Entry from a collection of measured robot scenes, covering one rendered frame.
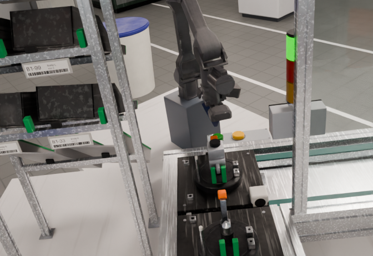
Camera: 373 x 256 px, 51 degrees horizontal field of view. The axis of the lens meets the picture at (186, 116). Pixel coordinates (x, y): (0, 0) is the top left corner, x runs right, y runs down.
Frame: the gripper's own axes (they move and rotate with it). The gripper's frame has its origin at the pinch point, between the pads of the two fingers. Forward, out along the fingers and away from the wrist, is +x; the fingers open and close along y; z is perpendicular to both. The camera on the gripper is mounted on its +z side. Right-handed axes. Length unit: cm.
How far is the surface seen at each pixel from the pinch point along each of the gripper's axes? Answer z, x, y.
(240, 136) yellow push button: 8.3, 10.7, 2.0
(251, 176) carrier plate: 4.8, 10.7, -18.5
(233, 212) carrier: -4.4, 10.6, -30.7
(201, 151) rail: -5.4, 11.9, -0.1
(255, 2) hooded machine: 169, 86, 422
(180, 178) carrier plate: -14.7, 10.8, -12.3
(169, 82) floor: 16, 110, 269
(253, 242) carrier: -4.1, 7.1, -44.3
